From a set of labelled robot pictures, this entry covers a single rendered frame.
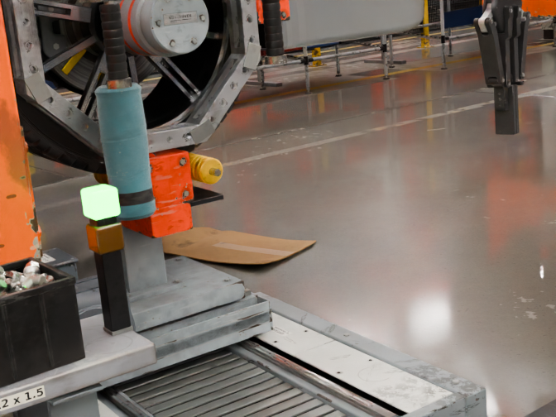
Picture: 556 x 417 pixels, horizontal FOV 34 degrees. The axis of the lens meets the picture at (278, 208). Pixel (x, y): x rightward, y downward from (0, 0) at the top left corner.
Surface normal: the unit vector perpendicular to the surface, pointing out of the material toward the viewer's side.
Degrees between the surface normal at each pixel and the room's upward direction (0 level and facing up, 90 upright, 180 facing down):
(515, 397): 0
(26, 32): 90
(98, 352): 0
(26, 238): 90
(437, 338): 0
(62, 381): 90
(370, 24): 90
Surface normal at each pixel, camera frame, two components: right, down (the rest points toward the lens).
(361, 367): -0.08, -0.96
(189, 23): 0.57, 0.16
